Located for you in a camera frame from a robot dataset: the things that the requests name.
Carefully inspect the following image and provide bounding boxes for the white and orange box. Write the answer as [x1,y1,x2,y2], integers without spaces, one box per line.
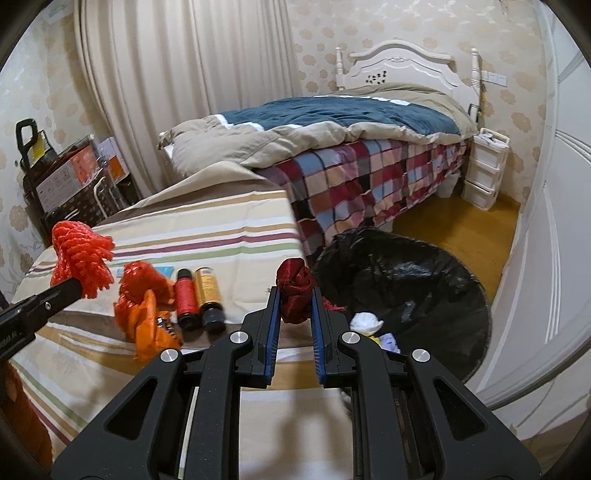
[97,136,130,183]

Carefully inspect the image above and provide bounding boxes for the beige striped curtain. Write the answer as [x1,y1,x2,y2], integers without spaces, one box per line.
[74,0,308,199]

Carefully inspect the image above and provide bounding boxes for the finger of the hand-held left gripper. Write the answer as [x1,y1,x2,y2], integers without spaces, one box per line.
[0,276,85,328]

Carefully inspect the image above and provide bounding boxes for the amber small bottle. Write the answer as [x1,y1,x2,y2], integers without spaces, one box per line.
[193,266,227,333]

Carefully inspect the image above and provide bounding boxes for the orange plastic bag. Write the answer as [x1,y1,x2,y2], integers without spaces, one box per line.
[127,290,184,367]

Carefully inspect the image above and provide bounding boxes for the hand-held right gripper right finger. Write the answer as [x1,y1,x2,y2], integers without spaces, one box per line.
[310,286,542,480]

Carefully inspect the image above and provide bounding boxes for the orange cloth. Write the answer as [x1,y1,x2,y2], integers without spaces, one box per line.
[0,364,54,472]

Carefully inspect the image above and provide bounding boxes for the white door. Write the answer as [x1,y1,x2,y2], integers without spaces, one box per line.
[462,0,591,444]

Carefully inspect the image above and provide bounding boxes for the white plastic drawer unit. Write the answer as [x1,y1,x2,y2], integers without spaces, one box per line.
[461,128,510,212]

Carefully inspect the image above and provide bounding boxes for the striped tablecloth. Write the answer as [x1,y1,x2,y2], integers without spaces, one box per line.
[7,161,356,462]

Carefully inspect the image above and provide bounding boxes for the white papers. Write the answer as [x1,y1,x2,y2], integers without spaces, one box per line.
[475,128,504,148]

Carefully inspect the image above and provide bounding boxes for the teal and white packet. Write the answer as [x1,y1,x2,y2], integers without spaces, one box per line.
[116,264,174,279]

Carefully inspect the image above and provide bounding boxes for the bin with black bag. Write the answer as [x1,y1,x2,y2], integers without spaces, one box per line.
[314,227,491,384]

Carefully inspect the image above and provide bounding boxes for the cardboard box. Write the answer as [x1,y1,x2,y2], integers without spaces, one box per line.
[34,143,100,213]

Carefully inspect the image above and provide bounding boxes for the white wooden bed headboard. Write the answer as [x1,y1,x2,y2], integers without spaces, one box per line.
[335,41,483,100]

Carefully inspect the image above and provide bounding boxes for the white bucket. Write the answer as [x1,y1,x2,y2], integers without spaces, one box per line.
[436,173,460,199]

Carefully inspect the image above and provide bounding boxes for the bed with plaid sheet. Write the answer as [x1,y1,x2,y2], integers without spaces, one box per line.
[158,82,476,178]

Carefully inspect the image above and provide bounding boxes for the dark red cloth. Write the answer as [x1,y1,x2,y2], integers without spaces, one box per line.
[276,258,315,325]

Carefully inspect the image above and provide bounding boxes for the white tissue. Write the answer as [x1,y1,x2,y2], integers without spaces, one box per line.
[349,312,385,336]

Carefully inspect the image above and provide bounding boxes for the black yellow hanging strap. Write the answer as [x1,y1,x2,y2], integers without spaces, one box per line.
[468,80,485,121]

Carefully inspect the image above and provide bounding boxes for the orange-red foam mesh net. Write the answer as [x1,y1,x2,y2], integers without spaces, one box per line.
[50,220,115,298]

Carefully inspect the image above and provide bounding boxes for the checkered bed sheet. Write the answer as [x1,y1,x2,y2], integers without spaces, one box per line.
[256,134,474,259]

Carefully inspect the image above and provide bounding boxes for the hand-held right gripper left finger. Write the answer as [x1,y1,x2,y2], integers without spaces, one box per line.
[50,286,282,480]

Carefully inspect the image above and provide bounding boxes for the red small bottle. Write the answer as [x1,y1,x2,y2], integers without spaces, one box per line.
[174,268,202,329]

